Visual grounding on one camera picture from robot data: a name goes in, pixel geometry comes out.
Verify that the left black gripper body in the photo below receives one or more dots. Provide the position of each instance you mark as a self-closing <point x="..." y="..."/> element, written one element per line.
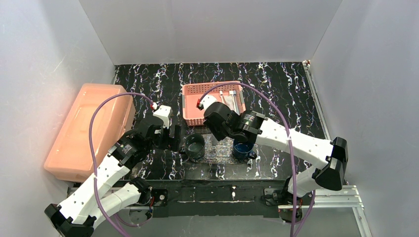
<point x="168" y="137"/>

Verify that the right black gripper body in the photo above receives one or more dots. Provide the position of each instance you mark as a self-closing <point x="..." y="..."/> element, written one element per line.
<point x="215" y="127"/>

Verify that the dark green mug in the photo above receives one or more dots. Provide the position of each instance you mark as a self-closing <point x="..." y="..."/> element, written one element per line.
<point x="193" y="147"/>

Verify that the pink perforated plastic basket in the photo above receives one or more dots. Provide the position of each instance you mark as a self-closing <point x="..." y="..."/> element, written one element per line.
<point x="192" y="92"/>

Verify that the clear textured acrylic holder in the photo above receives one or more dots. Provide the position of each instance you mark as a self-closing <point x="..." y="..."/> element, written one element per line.
<point x="221" y="153"/>

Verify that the dark blue mug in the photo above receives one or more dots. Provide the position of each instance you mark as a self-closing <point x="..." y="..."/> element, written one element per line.
<point x="243" y="151"/>

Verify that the white toothpaste tube blue cap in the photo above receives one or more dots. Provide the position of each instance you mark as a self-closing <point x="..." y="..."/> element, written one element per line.
<point x="213" y="140"/>

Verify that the clear textured oval tray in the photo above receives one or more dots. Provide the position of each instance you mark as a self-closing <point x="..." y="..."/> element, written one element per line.
<point x="235" y="161"/>

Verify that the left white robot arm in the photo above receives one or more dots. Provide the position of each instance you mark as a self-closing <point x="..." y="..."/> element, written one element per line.
<point x="86" y="208"/>

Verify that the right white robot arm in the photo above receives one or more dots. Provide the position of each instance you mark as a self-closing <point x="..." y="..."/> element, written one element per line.
<point x="328" y="158"/>

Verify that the white toothbrush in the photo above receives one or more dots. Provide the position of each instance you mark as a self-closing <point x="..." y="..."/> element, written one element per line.
<point x="222" y="97"/>

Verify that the grey toothbrush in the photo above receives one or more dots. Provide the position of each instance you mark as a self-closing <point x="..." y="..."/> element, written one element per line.
<point x="235" y="96"/>

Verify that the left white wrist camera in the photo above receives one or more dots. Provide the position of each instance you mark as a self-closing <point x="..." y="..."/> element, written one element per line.
<point x="164" y="113"/>

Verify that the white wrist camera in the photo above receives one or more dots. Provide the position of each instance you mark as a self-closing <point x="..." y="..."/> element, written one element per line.
<point x="164" y="113"/>
<point x="203" y="104"/>

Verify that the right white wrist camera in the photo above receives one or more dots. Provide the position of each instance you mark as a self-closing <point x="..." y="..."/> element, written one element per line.
<point x="203" y="104"/>

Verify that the aluminium frame rail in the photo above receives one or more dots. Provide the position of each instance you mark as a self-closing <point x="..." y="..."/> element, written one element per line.
<point x="347" y="197"/>

